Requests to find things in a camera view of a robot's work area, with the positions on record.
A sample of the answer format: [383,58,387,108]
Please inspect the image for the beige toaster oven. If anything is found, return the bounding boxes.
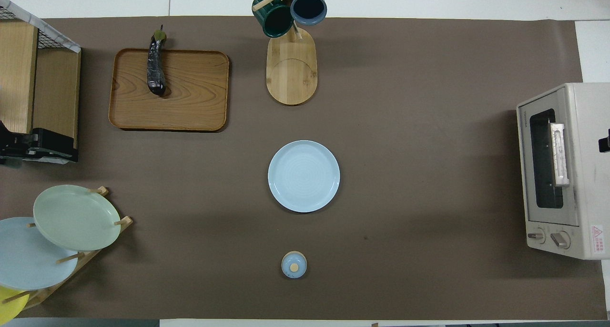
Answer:
[516,82,610,260]

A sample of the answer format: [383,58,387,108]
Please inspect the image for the yellow plate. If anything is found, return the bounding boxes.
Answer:
[0,286,29,324]

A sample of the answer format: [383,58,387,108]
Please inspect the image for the wooden plate rack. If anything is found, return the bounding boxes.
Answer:
[21,186,133,311]

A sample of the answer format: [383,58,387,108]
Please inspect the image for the wooden mug tree stand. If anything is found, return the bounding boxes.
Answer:
[253,0,329,106]

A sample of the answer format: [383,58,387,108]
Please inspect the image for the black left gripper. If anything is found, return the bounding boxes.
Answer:
[0,122,79,164]

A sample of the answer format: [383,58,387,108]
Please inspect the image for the dark purple eggplant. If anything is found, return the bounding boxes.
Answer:
[147,25,167,97]

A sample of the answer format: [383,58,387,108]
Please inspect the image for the wooden shelf unit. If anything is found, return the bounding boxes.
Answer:
[0,20,81,149]

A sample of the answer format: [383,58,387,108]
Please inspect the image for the wooden serving tray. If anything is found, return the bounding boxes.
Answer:
[109,48,230,132]

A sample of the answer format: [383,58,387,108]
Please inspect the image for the brown table mat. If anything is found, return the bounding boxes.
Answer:
[0,16,608,320]

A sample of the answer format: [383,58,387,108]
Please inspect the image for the wooden shelf with wire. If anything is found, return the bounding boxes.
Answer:
[0,0,81,165]

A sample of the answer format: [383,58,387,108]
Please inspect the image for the blue mug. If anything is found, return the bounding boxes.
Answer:
[290,0,328,26]

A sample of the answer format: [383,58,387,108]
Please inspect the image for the dark green mug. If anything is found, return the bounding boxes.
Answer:
[252,0,294,38]

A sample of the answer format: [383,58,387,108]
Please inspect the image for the pale green plate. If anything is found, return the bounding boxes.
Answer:
[33,184,122,252]

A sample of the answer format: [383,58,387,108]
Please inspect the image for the light blue plate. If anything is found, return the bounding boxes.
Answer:
[0,216,79,290]
[268,140,341,213]

